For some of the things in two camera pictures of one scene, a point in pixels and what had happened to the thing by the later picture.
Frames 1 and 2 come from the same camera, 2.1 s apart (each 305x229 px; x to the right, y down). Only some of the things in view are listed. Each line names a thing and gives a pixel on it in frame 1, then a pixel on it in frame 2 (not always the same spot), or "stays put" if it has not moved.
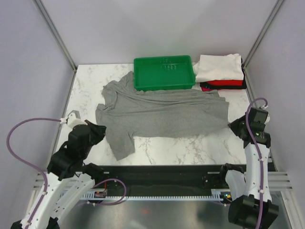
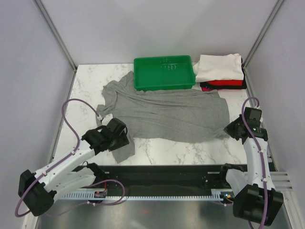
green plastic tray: x=163 y=73 stays put
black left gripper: x=99 y=130 to x=123 y=141
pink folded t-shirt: x=205 y=89 stays put
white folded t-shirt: x=213 y=67 stays put
